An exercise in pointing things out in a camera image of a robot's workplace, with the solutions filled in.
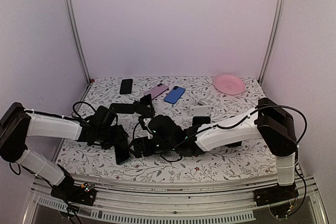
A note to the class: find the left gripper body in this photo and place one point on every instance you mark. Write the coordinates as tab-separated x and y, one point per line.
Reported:
107	138

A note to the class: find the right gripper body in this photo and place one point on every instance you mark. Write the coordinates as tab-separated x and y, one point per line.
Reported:
167	146

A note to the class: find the black phone teal edge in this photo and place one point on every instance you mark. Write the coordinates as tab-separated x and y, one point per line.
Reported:
121	153

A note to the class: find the black phone blue edge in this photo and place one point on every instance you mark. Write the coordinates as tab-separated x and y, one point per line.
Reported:
200	120

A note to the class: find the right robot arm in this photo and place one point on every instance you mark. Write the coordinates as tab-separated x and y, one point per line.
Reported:
268	121

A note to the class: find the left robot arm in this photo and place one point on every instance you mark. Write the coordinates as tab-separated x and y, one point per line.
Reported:
18	124

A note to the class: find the black folding phone stand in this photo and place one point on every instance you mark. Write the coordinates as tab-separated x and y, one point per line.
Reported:
144	107

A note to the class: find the white flat folding stand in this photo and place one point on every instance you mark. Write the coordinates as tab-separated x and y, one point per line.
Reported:
199	108

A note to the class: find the pink phone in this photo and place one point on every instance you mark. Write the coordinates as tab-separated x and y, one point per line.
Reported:
156	90

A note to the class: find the blue phone face down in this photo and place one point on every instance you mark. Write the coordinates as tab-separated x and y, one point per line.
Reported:
174	95

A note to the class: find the small black phone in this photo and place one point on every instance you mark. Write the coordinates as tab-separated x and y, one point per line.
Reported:
126	86

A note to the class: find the floral patterned table mat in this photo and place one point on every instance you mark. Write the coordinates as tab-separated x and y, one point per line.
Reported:
250	160

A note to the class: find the pink plastic plate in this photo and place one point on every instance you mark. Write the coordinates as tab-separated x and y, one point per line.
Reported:
229	84

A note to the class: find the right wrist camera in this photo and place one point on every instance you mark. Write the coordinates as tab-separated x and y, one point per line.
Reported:
144	122

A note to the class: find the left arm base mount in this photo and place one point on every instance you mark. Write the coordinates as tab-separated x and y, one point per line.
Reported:
67	191

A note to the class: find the front aluminium rail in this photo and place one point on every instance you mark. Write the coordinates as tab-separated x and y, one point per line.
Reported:
233	201

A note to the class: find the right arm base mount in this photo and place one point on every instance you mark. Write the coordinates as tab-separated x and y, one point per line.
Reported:
275	194

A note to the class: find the left aluminium frame post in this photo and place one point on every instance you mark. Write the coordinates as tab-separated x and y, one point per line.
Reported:
77	41

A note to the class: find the aluminium frame post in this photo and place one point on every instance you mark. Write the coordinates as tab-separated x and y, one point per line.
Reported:
271	41
77	41

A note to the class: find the right aluminium frame post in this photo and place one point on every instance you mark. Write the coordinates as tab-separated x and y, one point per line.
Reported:
271	41

